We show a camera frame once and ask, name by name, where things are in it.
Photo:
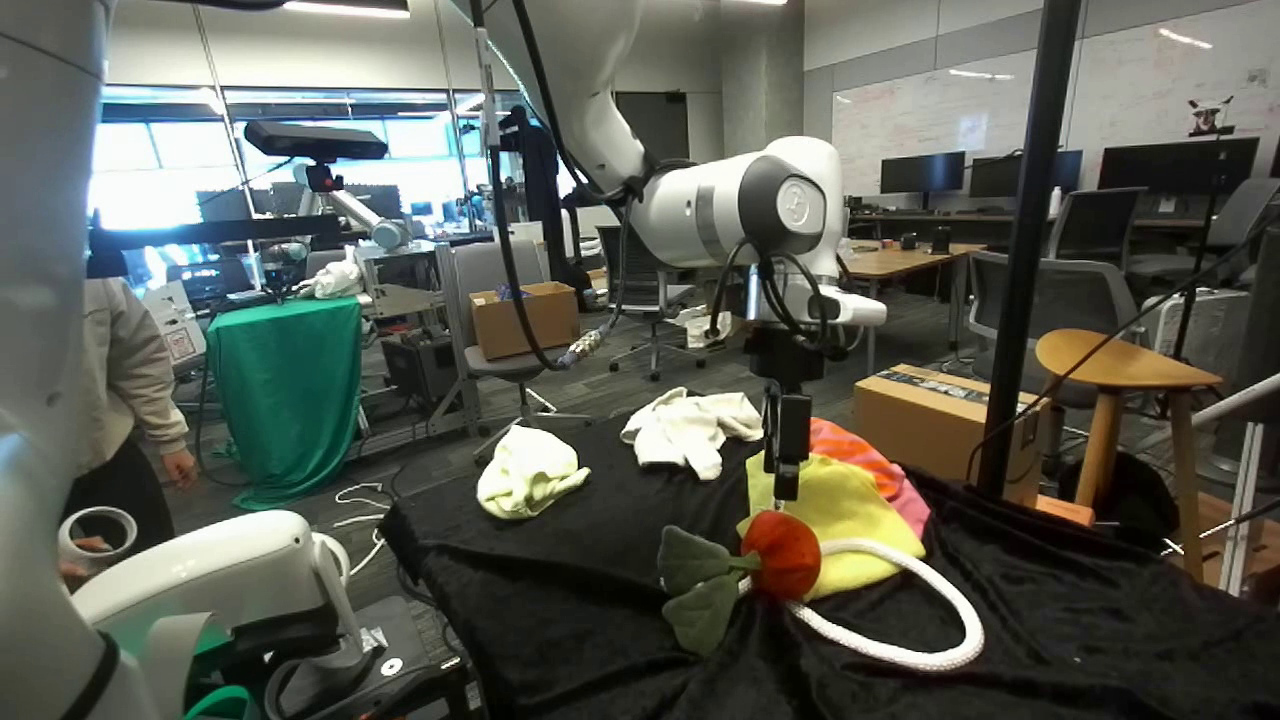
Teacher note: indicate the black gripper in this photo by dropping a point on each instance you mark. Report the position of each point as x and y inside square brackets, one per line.
[785, 360]

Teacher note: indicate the olive green cloth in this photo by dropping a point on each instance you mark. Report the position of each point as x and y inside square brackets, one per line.
[782, 557]

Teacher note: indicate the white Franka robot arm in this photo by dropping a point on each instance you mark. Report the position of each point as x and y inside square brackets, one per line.
[723, 205]

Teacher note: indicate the pink shirt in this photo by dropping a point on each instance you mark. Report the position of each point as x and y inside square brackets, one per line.
[854, 445]

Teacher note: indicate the white cloth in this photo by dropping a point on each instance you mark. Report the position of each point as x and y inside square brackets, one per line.
[686, 431]

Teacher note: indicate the large cardboard box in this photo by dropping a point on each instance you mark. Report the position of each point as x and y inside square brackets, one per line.
[934, 421]

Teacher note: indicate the black office chair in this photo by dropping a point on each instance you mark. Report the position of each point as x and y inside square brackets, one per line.
[643, 287]

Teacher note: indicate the long wooden table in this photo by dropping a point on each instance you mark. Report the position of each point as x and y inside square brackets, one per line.
[905, 261]

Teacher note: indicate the pale yellow cloth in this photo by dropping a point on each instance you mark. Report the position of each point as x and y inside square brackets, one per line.
[527, 473]

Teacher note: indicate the cardboard box on chair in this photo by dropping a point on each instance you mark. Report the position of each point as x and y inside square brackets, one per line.
[527, 323]

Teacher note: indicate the black pole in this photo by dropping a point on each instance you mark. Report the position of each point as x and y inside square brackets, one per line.
[1024, 242]

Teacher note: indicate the grey padded chair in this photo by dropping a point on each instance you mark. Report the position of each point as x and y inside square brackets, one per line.
[1081, 296]

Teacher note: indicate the wooden stool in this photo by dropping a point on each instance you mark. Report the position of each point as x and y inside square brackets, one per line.
[1122, 360]

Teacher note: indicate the black table cloth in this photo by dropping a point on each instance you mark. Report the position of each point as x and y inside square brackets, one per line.
[1095, 625]

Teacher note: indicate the grey office chair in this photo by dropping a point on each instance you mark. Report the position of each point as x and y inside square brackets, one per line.
[462, 265]

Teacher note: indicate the wide black computer monitor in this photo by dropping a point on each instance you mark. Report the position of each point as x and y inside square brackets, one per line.
[1173, 163]

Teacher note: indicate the white bundle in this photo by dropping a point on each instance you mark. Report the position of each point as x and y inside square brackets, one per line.
[328, 277]

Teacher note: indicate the green drape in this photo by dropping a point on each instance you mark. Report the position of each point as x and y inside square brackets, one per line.
[287, 393]

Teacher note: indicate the small dark figurine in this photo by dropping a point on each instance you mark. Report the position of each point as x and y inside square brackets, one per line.
[1210, 119]

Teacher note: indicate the black horizontal bar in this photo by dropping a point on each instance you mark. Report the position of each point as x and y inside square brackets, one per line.
[241, 229]

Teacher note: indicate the white paper sign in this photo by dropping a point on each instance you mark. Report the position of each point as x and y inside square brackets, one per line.
[183, 314]

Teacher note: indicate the person in beige sweater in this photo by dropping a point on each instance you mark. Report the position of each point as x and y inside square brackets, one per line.
[124, 373]

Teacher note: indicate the aluminium frame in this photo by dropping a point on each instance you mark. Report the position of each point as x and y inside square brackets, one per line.
[1240, 483]

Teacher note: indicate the black camera on stand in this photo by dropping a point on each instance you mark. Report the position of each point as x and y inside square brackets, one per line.
[313, 141]

